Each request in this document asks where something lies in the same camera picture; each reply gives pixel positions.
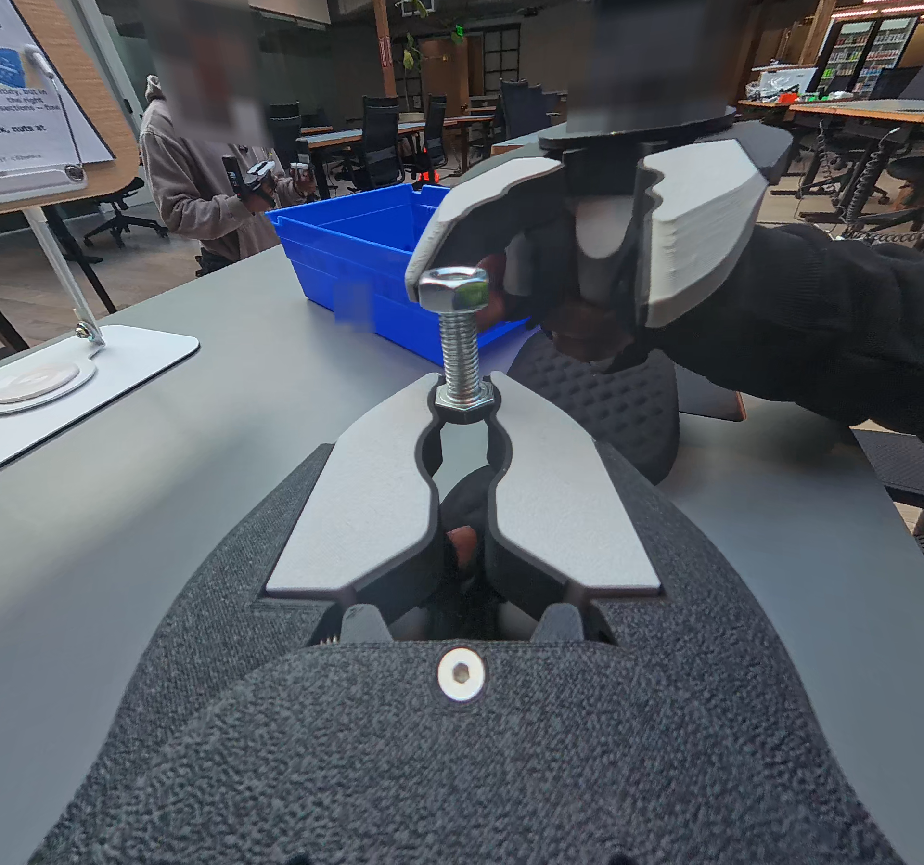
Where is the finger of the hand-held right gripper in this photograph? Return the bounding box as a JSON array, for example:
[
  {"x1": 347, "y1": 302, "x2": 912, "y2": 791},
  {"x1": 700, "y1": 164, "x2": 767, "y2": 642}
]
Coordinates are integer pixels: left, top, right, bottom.
[
  {"x1": 635, "y1": 138, "x2": 770, "y2": 332},
  {"x1": 404, "y1": 156, "x2": 573, "y2": 304}
]

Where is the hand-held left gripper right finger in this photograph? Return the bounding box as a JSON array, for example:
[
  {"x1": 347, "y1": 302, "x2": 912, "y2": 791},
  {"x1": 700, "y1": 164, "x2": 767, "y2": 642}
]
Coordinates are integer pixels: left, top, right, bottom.
[{"x1": 482, "y1": 368, "x2": 665, "y2": 605}]

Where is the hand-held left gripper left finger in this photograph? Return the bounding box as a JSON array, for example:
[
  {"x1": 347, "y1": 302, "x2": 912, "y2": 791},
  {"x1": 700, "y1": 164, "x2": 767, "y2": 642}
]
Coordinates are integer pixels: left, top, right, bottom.
[{"x1": 264, "y1": 372, "x2": 449, "y2": 602}]

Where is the silver hex nut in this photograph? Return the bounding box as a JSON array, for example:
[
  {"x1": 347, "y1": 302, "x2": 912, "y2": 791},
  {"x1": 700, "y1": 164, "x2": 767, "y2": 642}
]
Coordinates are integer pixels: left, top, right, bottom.
[{"x1": 416, "y1": 266, "x2": 490, "y2": 316}]

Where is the blue plastic bin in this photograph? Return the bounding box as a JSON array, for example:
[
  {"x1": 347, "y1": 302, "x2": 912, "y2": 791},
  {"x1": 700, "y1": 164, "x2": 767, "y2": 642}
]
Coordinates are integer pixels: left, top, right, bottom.
[{"x1": 265, "y1": 182, "x2": 537, "y2": 368}]

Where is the silver hex bolt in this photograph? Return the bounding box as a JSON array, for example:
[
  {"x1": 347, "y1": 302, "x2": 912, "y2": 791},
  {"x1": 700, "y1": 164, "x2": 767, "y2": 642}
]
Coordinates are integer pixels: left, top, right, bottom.
[{"x1": 433, "y1": 312, "x2": 496, "y2": 424}]

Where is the person's left hand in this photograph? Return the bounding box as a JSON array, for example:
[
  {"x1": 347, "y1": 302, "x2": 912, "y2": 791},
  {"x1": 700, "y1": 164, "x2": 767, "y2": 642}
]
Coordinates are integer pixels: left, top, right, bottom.
[{"x1": 440, "y1": 466, "x2": 493, "y2": 568}]

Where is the person's right hand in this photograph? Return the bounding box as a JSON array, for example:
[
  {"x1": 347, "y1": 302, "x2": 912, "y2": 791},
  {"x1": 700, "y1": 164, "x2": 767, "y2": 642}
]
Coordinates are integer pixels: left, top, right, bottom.
[{"x1": 475, "y1": 214, "x2": 652, "y2": 375}]

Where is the black office chair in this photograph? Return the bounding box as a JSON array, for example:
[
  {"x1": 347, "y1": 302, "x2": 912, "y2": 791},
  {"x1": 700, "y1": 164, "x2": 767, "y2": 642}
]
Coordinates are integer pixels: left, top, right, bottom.
[
  {"x1": 426, "y1": 94, "x2": 450, "y2": 183},
  {"x1": 855, "y1": 428, "x2": 924, "y2": 508},
  {"x1": 500, "y1": 79, "x2": 550, "y2": 140},
  {"x1": 361, "y1": 94, "x2": 405, "y2": 191},
  {"x1": 83, "y1": 179, "x2": 168, "y2": 248}
]

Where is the black honeycomb wrist pad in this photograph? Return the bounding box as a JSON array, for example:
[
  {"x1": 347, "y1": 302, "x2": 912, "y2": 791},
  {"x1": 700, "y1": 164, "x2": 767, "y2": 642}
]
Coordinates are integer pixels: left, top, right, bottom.
[{"x1": 505, "y1": 331, "x2": 681, "y2": 487}]

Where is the green hanging plant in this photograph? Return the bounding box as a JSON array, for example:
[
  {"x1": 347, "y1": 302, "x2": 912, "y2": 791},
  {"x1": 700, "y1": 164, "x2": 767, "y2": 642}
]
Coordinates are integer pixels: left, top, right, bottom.
[{"x1": 397, "y1": 0, "x2": 430, "y2": 72}]

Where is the glass door drink fridge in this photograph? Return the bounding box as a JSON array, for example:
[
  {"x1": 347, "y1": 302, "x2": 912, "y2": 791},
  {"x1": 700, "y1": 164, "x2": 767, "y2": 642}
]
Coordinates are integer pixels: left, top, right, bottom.
[{"x1": 816, "y1": 13, "x2": 921, "y2": 97}]

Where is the printed instruction sheet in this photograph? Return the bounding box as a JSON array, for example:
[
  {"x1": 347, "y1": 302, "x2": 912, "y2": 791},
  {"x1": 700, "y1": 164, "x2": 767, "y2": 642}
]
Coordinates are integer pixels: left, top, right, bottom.
[{"x1": 0, "y1": 0, "x2": 116, "y2": 176}]

